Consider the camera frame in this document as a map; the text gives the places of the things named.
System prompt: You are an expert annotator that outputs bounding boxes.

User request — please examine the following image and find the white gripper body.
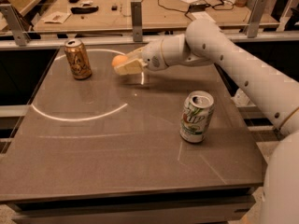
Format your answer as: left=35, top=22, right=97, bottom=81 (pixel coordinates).
left=142, top=39, right=168, bottom=71

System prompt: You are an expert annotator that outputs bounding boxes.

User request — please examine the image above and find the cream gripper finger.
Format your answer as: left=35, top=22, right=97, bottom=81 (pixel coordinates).
left=126, top=48, right=143, bottom=59
left=113, top=59, right=147, bottom=76

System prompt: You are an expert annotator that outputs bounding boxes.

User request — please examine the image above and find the orange fruit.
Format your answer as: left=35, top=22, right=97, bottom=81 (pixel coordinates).
left=111, top=55, right=128, bottom=67

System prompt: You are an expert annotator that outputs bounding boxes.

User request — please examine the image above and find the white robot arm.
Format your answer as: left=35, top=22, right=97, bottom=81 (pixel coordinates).
left=112, top=19, right=299, bottom=224

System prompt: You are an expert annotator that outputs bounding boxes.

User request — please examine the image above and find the orange soda can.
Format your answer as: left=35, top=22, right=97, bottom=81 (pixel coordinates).
left=64, top=39, right=92, bottom=80

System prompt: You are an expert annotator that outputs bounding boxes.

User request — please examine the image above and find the white green 7up can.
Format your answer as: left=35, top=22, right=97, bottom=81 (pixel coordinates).
left=180, top=91, right=214, bottom=144

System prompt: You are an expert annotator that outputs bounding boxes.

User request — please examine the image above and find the small black box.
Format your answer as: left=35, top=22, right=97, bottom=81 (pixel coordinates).
left=111, top=5, right=118, bottom=11

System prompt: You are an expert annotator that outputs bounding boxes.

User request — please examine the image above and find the wooden back table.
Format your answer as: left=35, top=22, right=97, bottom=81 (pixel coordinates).
left=32, top=0, right=278, bottom=34

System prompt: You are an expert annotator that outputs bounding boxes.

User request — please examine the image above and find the white booklet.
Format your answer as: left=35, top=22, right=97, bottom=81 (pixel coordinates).
left=192, top=11, right=215, bottom=22

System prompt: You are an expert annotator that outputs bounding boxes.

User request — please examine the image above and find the black power adapter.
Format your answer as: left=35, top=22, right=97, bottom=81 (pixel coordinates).
left=188, top=3, right=209, bottom=12

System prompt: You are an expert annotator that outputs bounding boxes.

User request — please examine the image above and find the black remote device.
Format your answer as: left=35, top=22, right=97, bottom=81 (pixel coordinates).
left=71, top=7, right=99, bottom=14

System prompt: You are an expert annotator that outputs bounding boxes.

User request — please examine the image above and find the white paper card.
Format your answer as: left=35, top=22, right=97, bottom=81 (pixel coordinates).
left=42, top=11, right=70, bottom=24

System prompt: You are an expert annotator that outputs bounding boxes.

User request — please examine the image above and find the clear sanitizer bottle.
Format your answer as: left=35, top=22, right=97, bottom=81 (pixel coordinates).
left=234, top=89, right=249, bottom=106

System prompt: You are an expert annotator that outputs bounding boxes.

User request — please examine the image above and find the centre metal bracket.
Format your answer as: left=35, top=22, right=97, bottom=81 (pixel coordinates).
left=131, top=1, right=143, bottom=42

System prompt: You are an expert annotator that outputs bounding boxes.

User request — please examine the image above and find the metal bracket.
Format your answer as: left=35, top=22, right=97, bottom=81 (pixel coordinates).
left=131, top=1, right=143, bottom=42
left=0, top=4, right=30, bottom=47
left=245, top=0, right=267, bottom=38

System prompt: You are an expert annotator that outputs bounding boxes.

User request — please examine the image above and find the black cable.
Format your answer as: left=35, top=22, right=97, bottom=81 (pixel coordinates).
left=156, top=0, right=235, bottom=21

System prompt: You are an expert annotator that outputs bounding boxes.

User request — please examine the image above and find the left metal bracket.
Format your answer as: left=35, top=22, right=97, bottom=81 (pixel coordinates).
left=0, top=4, right=30, bottom=47

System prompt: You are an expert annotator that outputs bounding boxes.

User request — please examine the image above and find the right metal bracket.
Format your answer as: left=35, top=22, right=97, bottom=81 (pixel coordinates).
left=245, top=0, right=267, bottom=38

